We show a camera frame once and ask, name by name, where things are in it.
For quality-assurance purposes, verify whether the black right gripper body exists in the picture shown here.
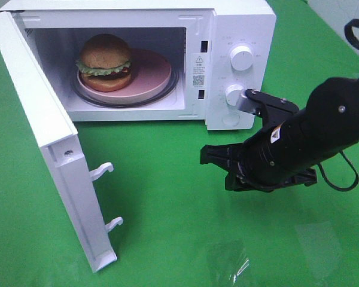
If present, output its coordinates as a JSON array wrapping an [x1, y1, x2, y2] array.
[[236, 125, 317, 191]]

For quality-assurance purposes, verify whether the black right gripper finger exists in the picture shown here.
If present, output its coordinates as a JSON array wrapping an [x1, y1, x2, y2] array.
[[200, 143, 244, 173], [224, 173, 251, 191]]

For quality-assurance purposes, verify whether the round microwave door button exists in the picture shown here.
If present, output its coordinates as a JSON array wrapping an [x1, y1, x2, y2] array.
[[222, 112, 241, 127]]

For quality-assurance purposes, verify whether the white microwave knob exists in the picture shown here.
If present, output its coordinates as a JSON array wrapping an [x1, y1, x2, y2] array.
[[230, 45, 254, 71], [225, 84, 244, 106]]

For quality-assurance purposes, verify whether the pink plate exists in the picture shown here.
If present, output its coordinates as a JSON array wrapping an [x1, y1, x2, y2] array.
[[76, 48, 172, 106]]

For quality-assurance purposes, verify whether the burger with lettuce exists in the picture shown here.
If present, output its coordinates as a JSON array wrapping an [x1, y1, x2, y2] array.
[[76, 33, 132, 92]]

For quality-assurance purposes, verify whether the white microwave door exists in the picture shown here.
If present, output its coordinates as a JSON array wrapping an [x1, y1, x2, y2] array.
[[0, 12, 123, 272]]

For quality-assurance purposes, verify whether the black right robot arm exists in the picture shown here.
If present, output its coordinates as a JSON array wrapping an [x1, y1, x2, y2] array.
[[200, 77, 359, 192]]

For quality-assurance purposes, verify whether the white microwave oven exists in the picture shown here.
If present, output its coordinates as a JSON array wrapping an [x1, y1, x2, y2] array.
[[0, 1, 276, 130]]

